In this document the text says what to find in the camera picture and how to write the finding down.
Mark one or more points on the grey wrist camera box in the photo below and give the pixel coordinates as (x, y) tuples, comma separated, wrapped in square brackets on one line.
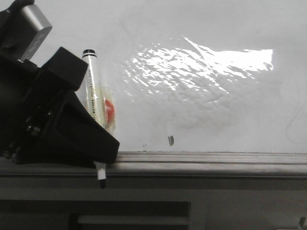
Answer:
[(35, 29)]

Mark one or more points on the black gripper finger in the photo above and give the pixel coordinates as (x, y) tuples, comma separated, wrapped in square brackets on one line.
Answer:
[(64, 132)]

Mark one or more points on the white whiteboard marker pen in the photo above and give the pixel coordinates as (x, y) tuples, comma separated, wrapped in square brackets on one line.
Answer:
[(93, 95)]

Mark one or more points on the white whiteboard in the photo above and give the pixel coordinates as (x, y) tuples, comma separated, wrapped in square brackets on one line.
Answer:
[(194, 75)]

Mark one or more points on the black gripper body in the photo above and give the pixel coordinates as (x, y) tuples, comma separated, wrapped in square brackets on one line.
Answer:
[(26, 88)]

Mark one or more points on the red magnet taped to marker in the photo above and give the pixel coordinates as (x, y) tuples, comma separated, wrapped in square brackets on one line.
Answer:
[(109, 110)]

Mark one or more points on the aluminium whiteboard tray rail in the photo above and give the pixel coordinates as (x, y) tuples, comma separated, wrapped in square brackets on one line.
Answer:
[(209, 164)]

